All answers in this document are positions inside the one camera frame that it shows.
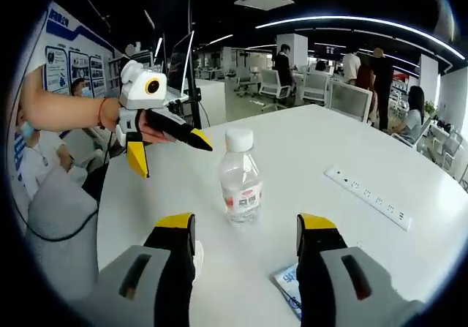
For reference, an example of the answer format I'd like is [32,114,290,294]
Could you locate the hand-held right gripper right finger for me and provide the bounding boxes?
[296,212,421,327]

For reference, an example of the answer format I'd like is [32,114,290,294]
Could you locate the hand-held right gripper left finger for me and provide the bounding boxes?
[83,212,197,327]

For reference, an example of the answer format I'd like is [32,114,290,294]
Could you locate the large packet with blue disc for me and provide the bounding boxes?
[271,263,305,323]

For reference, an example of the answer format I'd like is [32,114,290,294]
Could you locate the clear plastic water bottle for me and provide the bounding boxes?
[218,127,265,228]

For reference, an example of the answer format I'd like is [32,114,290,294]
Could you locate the person's left hand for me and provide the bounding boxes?
[137,120,176,146]

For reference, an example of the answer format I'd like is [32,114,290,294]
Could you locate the screen on tripod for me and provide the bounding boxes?
[167,30,203,129]

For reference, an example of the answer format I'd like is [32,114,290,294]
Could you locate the white power strip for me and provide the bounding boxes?
[324,165,412,231]

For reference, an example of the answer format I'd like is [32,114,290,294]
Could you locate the white office chair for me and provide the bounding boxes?
[258,68,294,111]
[303,72,331,105]
[330,83,374,124]

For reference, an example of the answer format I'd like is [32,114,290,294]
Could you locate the person's grey trousers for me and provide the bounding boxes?
[24,165,100,303]

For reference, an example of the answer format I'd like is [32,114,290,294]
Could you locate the white table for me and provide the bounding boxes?
[97,103,468,327]

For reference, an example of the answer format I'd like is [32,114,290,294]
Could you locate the red bracelet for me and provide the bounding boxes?
[97,97,111,131]

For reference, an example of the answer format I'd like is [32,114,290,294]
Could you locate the wall poster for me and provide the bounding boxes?
[40,0,115,98]

